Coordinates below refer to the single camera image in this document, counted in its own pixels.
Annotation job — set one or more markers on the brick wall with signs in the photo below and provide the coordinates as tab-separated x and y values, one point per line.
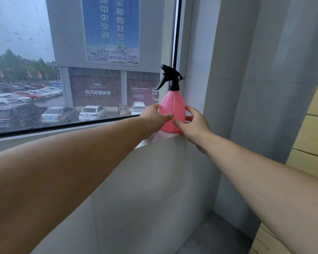
98	87

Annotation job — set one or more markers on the row of green trees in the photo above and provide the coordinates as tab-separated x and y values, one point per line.
13	66

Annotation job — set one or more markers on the person's right thumb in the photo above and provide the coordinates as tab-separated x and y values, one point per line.
180	124

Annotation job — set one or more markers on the person's left hand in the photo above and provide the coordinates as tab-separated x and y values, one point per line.
149	120

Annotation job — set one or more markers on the person's right forearm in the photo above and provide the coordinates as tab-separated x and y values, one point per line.
259	185

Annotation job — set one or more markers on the red flag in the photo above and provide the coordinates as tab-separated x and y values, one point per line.
1	72
39	74
29	74

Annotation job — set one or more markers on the person's left forearm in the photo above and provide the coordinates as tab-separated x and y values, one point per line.
55	179

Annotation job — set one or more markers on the blue poster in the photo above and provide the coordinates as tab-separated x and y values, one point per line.
110	29

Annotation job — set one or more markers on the black window frame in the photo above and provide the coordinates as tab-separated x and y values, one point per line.
177	34

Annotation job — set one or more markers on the person's right hand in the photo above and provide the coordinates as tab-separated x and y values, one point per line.
196	129

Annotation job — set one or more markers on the lot of parked cars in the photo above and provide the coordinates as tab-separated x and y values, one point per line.
21	113

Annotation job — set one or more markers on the person's left thumb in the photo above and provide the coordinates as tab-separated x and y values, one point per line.
166	117

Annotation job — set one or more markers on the pink spray bottle black trigger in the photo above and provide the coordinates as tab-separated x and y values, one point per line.
172	105

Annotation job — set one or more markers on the grey billboard structure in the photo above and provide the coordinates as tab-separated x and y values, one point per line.
66	34

